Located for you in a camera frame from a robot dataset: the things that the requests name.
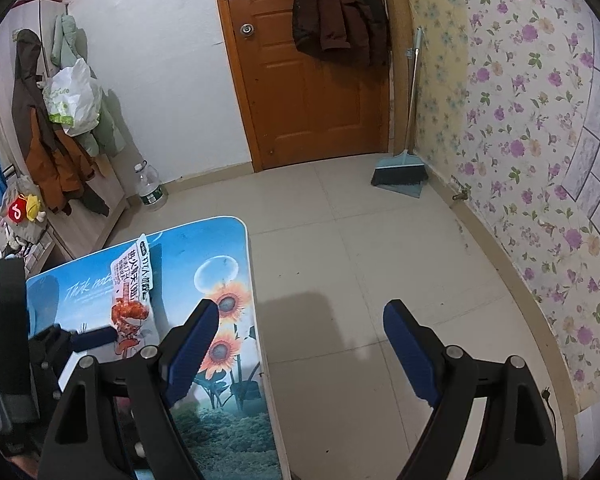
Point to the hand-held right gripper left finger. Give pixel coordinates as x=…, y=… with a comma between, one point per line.
x=190, y=350

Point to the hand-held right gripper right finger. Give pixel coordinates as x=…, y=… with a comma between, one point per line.
x=410, y=350

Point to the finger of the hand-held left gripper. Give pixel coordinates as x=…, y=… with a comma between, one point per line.
x=92, y=340

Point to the red white snack packet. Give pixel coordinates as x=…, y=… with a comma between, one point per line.
x=130, y=280

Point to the printed landscape desktop table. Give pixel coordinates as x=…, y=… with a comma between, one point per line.
x=215, y=270

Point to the person's left hand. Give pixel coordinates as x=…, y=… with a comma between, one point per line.
x=25, y=465

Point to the red plush charm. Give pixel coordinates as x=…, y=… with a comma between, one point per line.
x=17, y=210

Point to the yellow plush charm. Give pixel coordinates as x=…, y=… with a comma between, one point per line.
x=34, y=207

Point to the light wooden wardrobe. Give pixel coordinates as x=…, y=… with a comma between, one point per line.
x=105, y=195

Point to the clear water bottle green label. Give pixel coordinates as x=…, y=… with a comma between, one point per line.
x=150, y=192

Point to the teal dustpan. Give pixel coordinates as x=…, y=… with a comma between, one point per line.
x=410, y=191

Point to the teal broom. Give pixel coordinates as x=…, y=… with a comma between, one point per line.
x=395, y=175

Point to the brown orange jacket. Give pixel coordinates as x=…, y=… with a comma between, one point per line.
x=35, y=125

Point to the white green plastic bag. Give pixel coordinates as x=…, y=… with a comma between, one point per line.
x=75, y=95

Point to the brown wooden door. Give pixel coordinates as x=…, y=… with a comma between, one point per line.
x=305, y=110

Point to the pale green jacket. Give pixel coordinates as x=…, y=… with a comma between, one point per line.
x=65, y=35

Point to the silver door knob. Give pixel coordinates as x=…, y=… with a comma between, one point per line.
x=247, y=30

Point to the dark brown jacket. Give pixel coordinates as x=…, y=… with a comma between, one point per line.
x=340, y=15

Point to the brass wall valve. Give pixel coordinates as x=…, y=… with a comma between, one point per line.
x=461, y=195

